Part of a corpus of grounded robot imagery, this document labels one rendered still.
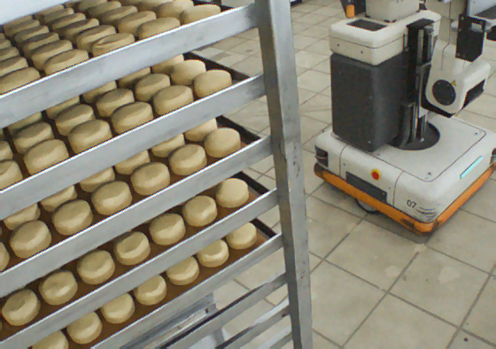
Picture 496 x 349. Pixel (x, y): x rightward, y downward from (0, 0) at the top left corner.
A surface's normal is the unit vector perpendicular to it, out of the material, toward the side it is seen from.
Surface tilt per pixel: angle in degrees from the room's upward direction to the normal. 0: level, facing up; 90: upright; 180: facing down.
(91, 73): 90
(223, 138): 0
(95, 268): 0
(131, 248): 0
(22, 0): 90
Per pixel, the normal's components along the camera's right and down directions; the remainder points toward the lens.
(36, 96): 0.59, 0.39
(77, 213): -0.12, -0.83
